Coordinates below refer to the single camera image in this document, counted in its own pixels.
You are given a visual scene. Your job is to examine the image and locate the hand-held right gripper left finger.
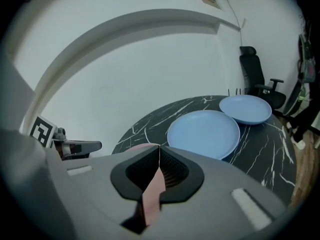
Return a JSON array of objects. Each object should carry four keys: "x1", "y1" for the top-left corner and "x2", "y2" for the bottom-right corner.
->
[{"x1": 47, "y1": 145, "x2": 161, "y2": 240}]

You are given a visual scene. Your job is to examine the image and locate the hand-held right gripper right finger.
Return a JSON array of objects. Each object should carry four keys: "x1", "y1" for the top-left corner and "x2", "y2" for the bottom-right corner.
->
[{"x1": 149, "y1": 145, "x2": 288, "y2": 240}]

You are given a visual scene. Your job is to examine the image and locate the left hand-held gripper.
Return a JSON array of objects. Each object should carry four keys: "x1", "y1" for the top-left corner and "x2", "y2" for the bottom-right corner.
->
[{"x1": 21, "y1": 115, "x2": 103, "y2": 161}]

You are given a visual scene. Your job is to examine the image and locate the big pink plate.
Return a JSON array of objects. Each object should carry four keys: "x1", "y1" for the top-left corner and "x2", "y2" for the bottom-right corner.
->
[{"x1": 128, "y1": 143, "x2": 167, "y2": 229}]

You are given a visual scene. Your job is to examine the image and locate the big blue plate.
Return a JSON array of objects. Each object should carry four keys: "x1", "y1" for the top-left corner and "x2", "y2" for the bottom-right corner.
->
[
  {"x1": 218, "y1": 95, "x2": 273, "y2": 126},
  {"x1": 166, "y1": 109, "x2": 241, "y2": 161}
]

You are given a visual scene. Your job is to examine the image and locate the white router black antennas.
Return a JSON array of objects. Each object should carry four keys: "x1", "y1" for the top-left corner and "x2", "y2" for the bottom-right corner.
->
[{"x1": 226, "y1": 87, "x2": 242, "y2": 97}]

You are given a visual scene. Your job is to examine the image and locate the black office chair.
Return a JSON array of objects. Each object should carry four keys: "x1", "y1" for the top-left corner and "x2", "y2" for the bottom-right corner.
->
[{"x1": 239, "y1": 45, "x2": 287, "y2": 111}]

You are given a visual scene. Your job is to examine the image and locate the thin wall cable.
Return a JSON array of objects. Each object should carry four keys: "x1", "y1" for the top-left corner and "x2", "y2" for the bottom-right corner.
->
[{"x1": 223, "y1": 0, "x2": 243, "y2": 47}]

